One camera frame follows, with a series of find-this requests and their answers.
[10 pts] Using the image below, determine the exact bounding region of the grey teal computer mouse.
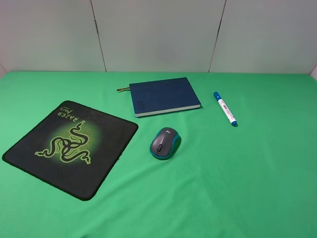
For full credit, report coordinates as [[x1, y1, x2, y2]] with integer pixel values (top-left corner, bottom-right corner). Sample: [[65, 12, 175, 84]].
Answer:
[[150, 127, 180, 160]]

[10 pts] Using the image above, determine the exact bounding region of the blue white marker pen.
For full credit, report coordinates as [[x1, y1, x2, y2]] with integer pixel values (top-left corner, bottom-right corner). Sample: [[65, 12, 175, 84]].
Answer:
[[213, 92, 238, 127]]

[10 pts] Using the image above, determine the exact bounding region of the dark blue notebook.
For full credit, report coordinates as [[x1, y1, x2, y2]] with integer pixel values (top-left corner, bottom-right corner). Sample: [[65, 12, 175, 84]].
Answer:
[[129, 77, 201, 118]]

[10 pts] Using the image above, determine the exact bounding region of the black green mouse pad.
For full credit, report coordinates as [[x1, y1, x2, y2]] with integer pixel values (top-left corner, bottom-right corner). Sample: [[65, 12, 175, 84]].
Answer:
[[2, 101, 138, 201]]

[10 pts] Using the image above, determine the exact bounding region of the brown ribbon bookmark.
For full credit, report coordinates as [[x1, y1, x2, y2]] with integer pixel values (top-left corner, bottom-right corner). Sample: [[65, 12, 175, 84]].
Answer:
[[117, 87, 130, 92]]

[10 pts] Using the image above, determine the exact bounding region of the green tablecloth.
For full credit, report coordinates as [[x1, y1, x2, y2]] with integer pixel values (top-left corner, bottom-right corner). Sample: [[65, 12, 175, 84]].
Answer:
[[0, 72, 317, 238]]

